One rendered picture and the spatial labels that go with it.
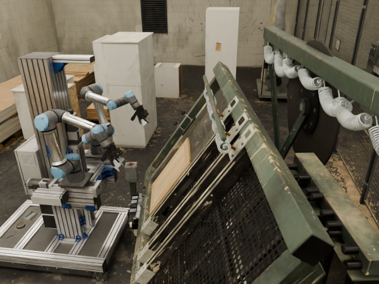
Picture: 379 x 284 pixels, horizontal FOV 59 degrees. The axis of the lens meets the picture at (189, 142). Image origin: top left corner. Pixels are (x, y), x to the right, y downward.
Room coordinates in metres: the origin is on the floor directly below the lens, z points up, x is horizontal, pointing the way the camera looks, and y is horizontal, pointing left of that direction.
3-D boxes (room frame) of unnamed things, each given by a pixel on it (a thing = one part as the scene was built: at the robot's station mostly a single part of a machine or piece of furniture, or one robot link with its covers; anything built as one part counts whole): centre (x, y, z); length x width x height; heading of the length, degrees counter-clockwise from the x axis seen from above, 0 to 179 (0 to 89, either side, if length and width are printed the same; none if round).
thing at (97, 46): (7.20, 1.57, 1.08); 0.80 x 0.59 x 0.72; 172
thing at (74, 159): (2.43, 0.98, 1.20); 0.13 x 0.12 x 0.14; 158
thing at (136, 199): (2.41, 0.49, 0.69); 0.50 x 0.14 x 0.24; 2
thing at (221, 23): (6.54, -0.64, 1.03); 0.61 x 0.58 x 2.05; 172
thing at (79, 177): (2.44, 0.98, 1.09); 0.15 x 0.15 x 0.10
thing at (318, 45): (1.96, -0.73, 1.85); 0.80 x 0.06 x 0.80; 2
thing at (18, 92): (5.69, 2.52, 0.48); 1.00 x 0.64 x 0.95; 172
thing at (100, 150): (2.93, 0.90, 1.09); 0.15 x 0.15 x 0.10
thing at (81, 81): (8.78, 2.87, 0.23); 2.45 x 1.03 x 0.45; 172
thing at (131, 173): (2.85, 0.58, 0.84); 0.12 x 0.12 x 0.18; 2
